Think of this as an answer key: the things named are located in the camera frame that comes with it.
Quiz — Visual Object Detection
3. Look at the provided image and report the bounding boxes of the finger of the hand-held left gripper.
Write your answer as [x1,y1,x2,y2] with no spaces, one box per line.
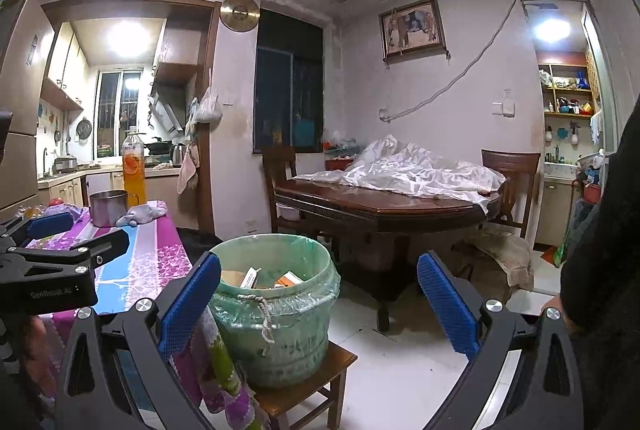
[10,228,131,271]
[0,212,76,254]

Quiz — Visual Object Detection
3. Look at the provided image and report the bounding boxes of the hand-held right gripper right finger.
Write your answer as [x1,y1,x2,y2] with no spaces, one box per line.
[417,251,586,430]

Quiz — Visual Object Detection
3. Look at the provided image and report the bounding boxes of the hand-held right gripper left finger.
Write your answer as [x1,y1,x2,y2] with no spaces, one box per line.
[52,252,223,430]

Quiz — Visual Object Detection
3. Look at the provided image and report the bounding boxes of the plastic bucket with green liner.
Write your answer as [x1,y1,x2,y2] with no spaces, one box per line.
[207,233,342,389]

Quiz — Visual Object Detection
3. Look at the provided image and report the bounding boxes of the orange white cardboard box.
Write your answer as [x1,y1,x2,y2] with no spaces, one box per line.
[273,272,305,290]

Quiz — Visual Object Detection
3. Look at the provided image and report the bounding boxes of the purple snack bag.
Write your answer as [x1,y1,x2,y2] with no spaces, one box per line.
[42,203,84,224]

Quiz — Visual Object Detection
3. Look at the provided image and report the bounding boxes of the purple floral tablecloth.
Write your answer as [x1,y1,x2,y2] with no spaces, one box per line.
[25,200,262,430]

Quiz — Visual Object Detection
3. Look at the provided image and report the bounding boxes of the cream kitchen base cabinets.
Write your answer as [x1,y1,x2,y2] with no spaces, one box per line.
[37,162,182,212]

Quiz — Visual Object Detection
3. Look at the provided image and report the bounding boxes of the beige cloth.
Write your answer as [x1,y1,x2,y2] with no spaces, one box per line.
[452,229,534,294]

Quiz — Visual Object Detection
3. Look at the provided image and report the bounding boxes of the orange juice bottle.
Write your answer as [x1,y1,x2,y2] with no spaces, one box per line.
[121,127,148,207]

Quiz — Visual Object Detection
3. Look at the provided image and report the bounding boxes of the dark wooden dining table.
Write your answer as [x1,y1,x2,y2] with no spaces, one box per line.
[273,176,504,332]

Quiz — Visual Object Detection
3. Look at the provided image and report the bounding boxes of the pink hanging cloth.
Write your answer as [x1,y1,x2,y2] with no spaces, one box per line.
[177,142,202,194]

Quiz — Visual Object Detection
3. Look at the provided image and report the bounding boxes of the grey refrigerator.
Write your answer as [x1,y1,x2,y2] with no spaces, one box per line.
[0,0,57,212]

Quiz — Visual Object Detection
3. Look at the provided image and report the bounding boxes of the barred kitchen window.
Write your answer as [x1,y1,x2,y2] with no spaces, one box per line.
[94,69,144,147]

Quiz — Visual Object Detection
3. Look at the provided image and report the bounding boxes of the white plastic sheet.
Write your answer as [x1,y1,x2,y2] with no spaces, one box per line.
[294,134,507,214]

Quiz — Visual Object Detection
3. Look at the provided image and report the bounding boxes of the brown wooden stool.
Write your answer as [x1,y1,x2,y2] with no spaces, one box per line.
[239,339,359,430]

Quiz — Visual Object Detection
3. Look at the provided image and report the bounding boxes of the dark wooden chair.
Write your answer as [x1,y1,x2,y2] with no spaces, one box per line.
[260,144,299,237]
[479,148,542,242]

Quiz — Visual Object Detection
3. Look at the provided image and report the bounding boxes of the steel range hood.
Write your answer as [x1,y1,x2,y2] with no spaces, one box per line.
[147,82,184,134]

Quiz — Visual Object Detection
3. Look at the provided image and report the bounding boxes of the person's dark clothing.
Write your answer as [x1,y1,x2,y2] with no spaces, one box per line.
[559,102,640,430]

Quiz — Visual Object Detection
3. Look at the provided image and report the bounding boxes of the hanging clear plastic bag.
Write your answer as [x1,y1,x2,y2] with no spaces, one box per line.
[192,82,224,124]

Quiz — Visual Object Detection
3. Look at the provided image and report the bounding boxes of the red basin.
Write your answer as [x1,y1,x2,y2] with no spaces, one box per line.
[323,139,359,172]

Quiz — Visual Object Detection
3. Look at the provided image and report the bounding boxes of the bright ceiling light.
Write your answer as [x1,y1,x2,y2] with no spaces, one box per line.
[106,21,149,57]
[534,16,572,44]

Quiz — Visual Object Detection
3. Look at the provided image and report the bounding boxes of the dark window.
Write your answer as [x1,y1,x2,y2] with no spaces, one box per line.
[252,7,327,157]

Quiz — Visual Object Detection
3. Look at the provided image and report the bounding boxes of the cluttered storage shelf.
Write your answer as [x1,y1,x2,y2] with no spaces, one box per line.
[537,62,602,117]

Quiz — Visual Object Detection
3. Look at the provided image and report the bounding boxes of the brass gong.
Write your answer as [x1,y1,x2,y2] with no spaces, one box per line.
[219,0,260,33]

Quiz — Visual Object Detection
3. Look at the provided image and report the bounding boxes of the framed elephant picture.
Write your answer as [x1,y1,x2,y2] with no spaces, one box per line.
[378,0,447,60]

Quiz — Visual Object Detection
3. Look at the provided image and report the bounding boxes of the metal pot with handle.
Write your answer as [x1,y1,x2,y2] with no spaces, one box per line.
[88,189,141,229]

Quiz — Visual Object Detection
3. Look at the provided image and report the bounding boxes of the cream wall cabinet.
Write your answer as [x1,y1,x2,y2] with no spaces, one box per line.
[152,17,202,84]
[40,22,86,112]

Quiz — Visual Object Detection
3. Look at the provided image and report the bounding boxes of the white wall socket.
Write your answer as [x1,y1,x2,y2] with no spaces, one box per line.
[492,92,516,117]

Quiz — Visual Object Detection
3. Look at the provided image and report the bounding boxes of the grey wall cable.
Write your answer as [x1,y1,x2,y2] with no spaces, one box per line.
[379,0,524,124]

